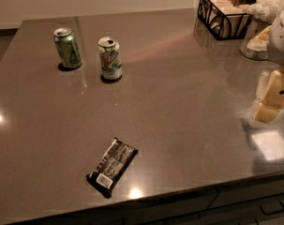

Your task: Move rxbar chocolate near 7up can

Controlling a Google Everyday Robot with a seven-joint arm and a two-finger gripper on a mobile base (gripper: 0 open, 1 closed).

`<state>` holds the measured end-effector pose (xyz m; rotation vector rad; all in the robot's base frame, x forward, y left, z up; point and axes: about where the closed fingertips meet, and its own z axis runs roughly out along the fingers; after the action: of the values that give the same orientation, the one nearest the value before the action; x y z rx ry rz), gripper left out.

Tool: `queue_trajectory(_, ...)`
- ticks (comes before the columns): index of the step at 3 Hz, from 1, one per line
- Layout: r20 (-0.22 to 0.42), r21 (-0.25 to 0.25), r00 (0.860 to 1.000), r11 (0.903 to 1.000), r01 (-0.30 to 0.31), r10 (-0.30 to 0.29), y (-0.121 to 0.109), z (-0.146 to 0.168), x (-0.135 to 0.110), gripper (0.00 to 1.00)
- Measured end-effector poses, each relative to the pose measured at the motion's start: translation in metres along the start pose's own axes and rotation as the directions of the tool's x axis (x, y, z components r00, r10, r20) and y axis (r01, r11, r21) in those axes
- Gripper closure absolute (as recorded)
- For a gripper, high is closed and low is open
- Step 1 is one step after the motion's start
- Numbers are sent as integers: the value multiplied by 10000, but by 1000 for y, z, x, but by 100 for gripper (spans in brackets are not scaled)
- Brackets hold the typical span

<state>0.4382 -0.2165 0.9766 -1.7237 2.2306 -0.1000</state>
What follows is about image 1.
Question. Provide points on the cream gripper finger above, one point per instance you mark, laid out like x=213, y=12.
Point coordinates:
x=269, y=101

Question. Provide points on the black rxbar chocolate wrapper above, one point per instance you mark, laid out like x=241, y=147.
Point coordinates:
x=111, y=167

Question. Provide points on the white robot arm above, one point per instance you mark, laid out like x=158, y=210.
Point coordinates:
x=275, y=47

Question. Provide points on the white green 7up can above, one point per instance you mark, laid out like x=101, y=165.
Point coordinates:
x=109, y=52

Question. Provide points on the green soda can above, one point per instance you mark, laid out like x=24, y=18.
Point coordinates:
x=67, y=47

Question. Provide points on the black wire basket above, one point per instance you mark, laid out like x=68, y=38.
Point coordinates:
x=225, y=19

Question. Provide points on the dark drawer handle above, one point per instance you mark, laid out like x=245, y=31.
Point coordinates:
x=272, y=208

